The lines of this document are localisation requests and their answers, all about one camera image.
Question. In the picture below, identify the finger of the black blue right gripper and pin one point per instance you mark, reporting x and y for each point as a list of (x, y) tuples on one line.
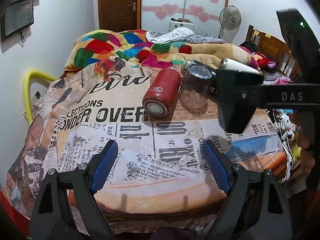
[(256, 206)]

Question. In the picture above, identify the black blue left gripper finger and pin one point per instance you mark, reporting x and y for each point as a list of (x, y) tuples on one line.
[(52, 216)]

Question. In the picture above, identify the clear glass cup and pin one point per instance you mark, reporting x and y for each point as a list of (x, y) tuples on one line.
[(194, 90)]

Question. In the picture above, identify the white thermos bottle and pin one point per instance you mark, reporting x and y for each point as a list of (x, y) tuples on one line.
[(229, 64)]

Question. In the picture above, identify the red box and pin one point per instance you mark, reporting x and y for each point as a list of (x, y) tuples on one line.
[(18, 219)]

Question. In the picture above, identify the black thermos bottle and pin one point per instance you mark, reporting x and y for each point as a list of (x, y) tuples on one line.
[(202, 69)]

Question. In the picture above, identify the wooden headboard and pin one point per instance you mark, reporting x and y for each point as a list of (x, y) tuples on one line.
[(275, 49)]

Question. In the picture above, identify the standing electric fan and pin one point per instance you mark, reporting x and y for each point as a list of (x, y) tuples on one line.
[(229, 19)]

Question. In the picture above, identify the grey white crumpled clothes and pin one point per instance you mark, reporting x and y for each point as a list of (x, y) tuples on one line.
[(181, 34)]

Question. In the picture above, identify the red thermos bottle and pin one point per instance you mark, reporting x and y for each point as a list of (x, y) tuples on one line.
[(161, 96)]

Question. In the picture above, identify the white small appliance box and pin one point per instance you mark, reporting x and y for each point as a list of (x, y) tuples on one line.
[(180, 23)]

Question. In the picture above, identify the newspaper print bed sheet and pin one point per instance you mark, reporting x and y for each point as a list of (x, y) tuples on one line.
[(160, 177)]

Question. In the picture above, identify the frosted sliding wardrobe doors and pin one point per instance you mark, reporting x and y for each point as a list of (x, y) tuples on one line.
[(204, 14)]

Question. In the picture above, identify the colourful patchwork blanket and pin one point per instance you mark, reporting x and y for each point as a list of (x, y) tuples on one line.
[(133, 46)]

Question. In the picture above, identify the dark wooden door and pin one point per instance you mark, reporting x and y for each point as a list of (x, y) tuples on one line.
[(119, 15)]

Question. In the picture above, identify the wall power socket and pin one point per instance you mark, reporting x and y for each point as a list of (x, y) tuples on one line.
[(35, 98)]

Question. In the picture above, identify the small wall mounted screen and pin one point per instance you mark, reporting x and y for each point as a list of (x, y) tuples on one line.
[(17, 19)]

